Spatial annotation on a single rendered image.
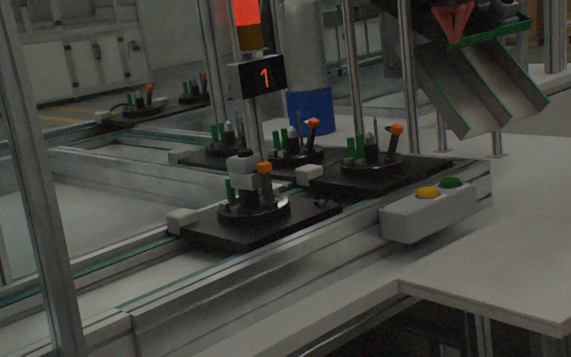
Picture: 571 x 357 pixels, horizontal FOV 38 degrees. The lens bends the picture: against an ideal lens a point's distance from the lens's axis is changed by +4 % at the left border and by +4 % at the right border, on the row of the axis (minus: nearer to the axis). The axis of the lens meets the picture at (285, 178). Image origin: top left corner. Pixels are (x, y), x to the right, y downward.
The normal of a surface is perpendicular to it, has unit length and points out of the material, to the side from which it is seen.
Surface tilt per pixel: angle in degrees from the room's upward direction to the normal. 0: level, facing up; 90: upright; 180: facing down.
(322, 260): 90
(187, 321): 90
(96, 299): 0
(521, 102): 45
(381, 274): 0
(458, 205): 90
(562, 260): 0
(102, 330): 90
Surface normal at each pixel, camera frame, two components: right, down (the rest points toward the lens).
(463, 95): 0.29, -0.58
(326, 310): -0.13, -0.96
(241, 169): -0.70, 0.27
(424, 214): 0.68, 0.11
